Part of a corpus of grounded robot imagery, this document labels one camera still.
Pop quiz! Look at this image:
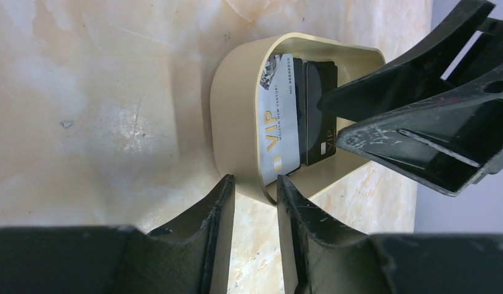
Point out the beige oval tray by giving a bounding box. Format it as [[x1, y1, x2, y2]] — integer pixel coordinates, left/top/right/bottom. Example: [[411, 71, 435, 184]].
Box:
[[210, 32, 385, 206]]

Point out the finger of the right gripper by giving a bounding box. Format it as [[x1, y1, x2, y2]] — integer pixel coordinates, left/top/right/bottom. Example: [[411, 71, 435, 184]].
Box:
[[318, 1, 495, 122], [336, 63, 503, 197]]

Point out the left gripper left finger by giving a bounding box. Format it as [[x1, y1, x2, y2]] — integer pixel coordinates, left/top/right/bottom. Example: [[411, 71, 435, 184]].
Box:
[[0, 175, 235, 293]]

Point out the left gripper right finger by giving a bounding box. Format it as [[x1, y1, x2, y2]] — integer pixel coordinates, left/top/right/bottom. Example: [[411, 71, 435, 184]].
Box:
[[277, 175, 503, 293]]

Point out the white card in tray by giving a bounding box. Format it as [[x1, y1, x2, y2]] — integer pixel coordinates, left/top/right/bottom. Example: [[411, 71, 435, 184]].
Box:
[[257, 54, 300, 185]]

